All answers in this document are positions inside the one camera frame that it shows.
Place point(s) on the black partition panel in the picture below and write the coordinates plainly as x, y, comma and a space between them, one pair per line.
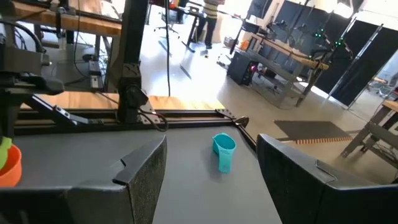
367, 62

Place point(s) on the orange measuring cup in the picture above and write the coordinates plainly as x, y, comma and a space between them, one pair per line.
11, 174

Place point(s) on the person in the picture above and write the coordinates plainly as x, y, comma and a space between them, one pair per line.
211, 18

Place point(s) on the grey table mat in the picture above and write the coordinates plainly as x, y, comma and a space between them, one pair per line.
192, 193

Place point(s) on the teal measuring cup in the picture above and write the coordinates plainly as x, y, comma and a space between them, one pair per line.
224, 155

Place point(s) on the black frame clamp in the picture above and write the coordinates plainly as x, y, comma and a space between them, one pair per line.
242, 121

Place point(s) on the green measuring cup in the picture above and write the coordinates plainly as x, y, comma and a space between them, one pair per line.
3, 152

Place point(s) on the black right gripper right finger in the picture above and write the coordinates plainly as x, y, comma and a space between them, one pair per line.
311, 199

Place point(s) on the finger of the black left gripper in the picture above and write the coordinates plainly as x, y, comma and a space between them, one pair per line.
7, 115

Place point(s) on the black computer tower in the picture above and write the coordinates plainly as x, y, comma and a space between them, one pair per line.
241, 68

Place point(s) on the grey floor power strip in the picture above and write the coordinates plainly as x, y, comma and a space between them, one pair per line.
94, 77

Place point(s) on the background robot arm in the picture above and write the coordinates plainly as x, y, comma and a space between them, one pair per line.
286, 29
329, 46

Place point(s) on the dark floor mat orange edge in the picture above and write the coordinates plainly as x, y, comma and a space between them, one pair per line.
311, 130

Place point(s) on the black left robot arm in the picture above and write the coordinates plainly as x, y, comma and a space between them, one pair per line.
132, 46

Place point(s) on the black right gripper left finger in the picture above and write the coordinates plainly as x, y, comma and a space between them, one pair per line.
93, 202

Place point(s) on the grey metal table legs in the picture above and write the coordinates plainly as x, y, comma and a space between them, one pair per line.
376, 130

